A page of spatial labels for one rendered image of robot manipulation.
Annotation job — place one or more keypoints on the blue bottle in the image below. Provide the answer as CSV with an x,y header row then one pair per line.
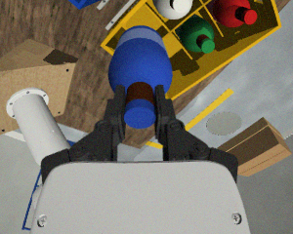
x,y
140,62

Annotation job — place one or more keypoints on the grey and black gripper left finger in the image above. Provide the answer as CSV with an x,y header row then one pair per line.
x,y
98,144

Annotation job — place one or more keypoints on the green bottle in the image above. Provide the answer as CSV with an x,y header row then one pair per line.
x,y
196,34

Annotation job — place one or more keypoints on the red bottle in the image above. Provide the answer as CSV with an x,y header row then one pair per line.
x,y
231,13

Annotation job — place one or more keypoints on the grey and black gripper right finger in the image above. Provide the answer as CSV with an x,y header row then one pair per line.
x,y
182,145

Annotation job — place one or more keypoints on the yellow plastic crate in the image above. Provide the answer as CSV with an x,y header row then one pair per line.
x,y
190,68

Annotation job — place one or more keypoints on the blue divided crate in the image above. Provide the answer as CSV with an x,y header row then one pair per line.
x,y
82,3

